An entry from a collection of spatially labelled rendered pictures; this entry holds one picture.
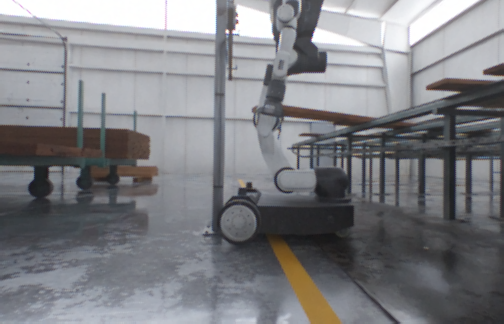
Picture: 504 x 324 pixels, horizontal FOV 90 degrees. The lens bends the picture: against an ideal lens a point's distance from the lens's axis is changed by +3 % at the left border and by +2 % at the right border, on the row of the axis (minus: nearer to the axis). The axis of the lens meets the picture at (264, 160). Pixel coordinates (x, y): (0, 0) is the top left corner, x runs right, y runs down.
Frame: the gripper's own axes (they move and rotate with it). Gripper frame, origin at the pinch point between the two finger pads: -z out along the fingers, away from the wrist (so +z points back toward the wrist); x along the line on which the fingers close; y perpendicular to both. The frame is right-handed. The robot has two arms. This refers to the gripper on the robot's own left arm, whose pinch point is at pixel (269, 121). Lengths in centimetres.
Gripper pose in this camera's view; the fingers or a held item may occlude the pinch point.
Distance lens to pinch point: 120.3
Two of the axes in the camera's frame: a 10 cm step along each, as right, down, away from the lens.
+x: -9.8, -2.1, 0.4
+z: 2.1, -9.8, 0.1
